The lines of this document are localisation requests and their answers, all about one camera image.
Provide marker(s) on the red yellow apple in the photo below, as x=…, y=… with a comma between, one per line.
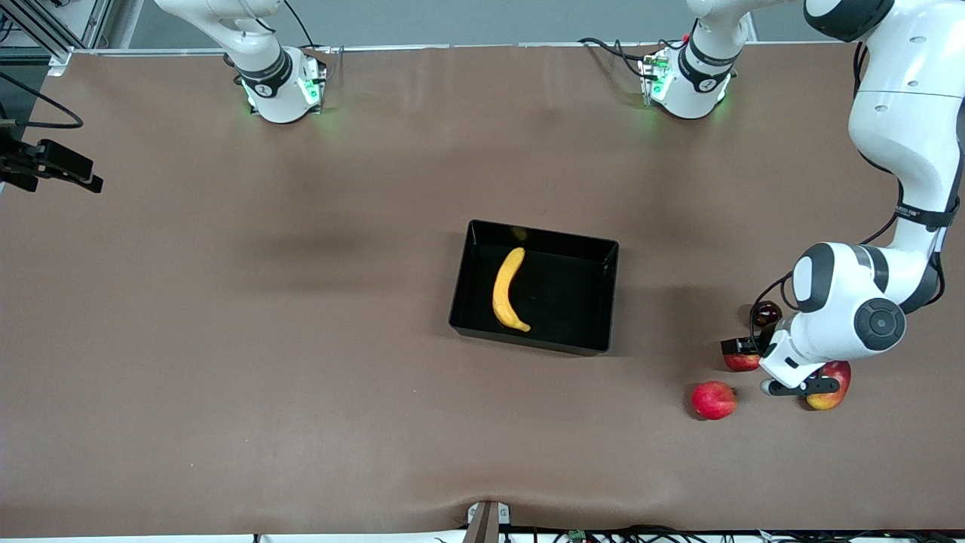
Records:
x=742, y=363

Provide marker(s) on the black plastic box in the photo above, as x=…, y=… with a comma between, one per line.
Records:
x=580, y=317

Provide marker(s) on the yellow banana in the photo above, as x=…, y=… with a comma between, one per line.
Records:
x=503, y=294

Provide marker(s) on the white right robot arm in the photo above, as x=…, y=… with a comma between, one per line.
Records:
x=264, y=83

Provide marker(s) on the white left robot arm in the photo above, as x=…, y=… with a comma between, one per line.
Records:
x=905, y=113

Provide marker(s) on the dark purple plum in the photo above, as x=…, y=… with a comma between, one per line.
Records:
x=767, y=311

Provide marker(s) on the red yellow mango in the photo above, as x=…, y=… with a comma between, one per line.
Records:
x=838, y=381

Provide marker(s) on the red round apple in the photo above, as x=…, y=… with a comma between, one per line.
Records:
x=713, y=400

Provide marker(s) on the brown table mat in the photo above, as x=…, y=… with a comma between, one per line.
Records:
x=301, y=339

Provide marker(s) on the aluminium frame post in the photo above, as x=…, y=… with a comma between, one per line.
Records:
x=53, y=30

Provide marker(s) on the metal camera bracket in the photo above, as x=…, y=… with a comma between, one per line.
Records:
x=488, y=522

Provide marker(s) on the silver table edge rail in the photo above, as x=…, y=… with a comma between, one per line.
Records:
x=490, y=46

